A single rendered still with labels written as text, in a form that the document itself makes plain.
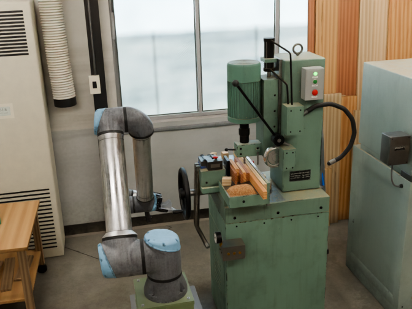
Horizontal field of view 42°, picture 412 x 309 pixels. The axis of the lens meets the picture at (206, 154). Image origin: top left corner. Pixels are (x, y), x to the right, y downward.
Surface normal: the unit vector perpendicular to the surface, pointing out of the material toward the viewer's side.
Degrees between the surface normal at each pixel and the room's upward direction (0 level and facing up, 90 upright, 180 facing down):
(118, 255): 56
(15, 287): 0
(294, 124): 90
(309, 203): 90
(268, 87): 90
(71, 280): 0
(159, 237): 5
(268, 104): 90
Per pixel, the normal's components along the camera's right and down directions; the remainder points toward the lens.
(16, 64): 0.22, 0.33
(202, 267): -0.03, -0.94
